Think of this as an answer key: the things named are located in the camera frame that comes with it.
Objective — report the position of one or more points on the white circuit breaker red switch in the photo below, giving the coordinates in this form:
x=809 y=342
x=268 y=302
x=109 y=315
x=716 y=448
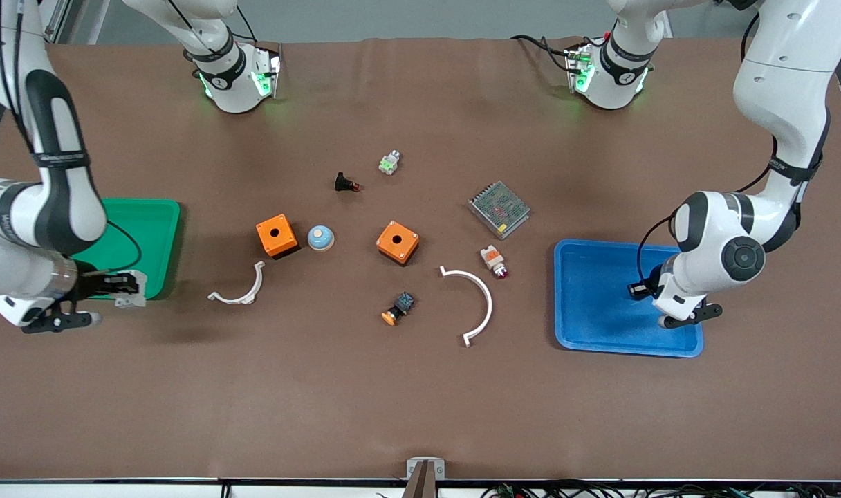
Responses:
x=138 y=294

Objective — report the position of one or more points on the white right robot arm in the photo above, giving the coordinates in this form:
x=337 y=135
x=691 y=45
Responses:
x=68 y=207

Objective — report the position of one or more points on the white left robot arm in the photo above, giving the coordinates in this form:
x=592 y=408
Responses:
x=780 y=76

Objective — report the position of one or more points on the blue plastic tray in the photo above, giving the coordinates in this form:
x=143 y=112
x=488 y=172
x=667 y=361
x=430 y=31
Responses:
x=600 y=304

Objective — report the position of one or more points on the green plastic tray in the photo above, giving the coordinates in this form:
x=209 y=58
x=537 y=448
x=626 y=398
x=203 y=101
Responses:
x=151 y=242

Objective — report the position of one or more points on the orange white red indicator lamp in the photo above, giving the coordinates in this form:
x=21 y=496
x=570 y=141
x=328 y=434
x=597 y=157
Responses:
x=492 y=259

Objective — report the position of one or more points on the metal mesh power supply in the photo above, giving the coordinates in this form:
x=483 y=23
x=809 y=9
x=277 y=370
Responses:
x=499 y=209

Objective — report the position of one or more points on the orange button box with hole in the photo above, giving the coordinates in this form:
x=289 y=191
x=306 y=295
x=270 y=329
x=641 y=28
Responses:
x=285 y=241
x=408 y=245

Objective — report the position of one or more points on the light blue dome button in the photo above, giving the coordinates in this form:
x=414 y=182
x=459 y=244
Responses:
x=320 y=238

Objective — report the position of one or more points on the black push button orange cap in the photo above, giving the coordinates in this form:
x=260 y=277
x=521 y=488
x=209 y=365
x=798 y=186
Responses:
x=401 y=304

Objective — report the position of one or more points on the brown table cover sheet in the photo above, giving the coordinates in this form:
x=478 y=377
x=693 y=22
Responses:
x=420 y=401

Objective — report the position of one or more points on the black push button red tip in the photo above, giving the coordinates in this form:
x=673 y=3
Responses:
x=342 y=182

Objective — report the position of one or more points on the small white curved bracket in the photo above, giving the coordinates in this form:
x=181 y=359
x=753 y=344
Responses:
x=259 y=277

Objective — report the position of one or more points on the large white curved bracket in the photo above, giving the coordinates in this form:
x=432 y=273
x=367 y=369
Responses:
x=489 y=304

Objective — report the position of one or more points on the aluminium frame profile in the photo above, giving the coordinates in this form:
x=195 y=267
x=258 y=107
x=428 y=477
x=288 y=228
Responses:
x=57 y=14

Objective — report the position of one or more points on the white switch with green face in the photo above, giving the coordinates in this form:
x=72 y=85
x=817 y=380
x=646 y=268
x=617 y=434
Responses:
x=389 y=164

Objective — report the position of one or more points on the grey metal clamp bracket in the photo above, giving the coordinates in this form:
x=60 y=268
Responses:
x=413 y=470

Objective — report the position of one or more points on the brown tapered post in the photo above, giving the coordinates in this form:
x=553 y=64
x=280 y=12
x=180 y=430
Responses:
x=420 y=487

